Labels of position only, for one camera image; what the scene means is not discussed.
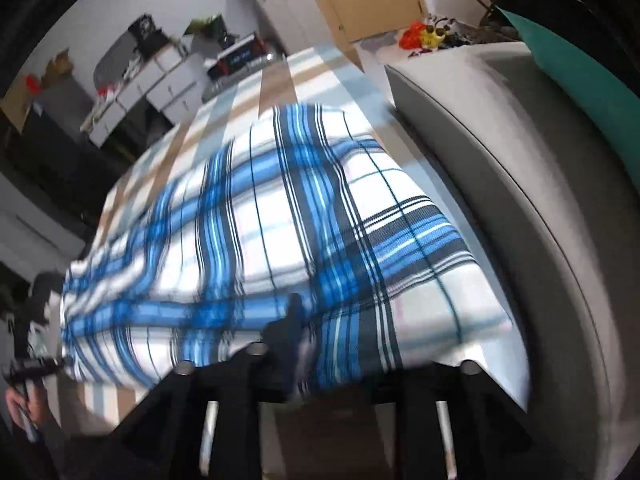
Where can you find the blue white plaid shirt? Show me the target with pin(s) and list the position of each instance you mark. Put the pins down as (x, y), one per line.
(300, 210)

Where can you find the person's left hand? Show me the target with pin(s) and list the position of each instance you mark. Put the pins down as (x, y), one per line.
(22, 410)

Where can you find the dark wrapped bouquet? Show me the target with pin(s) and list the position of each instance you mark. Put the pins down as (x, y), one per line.
(205, 26)

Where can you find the dark grey refrigerator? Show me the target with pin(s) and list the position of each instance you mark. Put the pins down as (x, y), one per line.
(55, 140)

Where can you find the white drawer cabinet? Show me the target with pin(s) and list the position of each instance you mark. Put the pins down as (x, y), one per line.
(177, 97)

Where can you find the person's left forearm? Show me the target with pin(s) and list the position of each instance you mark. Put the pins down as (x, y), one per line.
(30, 455)

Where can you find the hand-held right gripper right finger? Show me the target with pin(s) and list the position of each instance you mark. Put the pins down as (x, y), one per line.
(425, 410)

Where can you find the black red striped shoe box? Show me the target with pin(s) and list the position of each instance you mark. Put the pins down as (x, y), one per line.
(240, 57)

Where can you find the pile of small desk clutter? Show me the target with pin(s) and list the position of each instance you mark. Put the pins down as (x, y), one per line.
(107, 95)

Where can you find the open cardboard box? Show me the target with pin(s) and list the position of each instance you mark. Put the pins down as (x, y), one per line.
(56, 65)

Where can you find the white desk with drawers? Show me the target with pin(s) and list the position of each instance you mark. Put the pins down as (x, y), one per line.
(135, 92)

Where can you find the grey rounded panel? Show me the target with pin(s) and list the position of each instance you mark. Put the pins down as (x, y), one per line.
(115, 57)

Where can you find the black printed box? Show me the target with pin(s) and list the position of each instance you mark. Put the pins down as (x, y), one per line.
(147, 35)

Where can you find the yellow toy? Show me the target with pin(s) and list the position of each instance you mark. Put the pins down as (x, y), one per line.
(434, 37)

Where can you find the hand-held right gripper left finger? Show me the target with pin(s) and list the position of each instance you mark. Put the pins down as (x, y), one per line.
(292, 312)

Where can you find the black folded garment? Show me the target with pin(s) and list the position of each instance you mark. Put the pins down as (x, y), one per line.
(560, 5)

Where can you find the white hard suitcase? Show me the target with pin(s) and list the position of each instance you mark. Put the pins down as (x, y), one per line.
(285, 10)

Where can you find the silver ribbed suitcase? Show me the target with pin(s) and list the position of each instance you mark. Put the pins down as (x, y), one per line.
(235, 85)

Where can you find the teal folded garment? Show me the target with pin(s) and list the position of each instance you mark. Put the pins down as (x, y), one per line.
(575, 75)

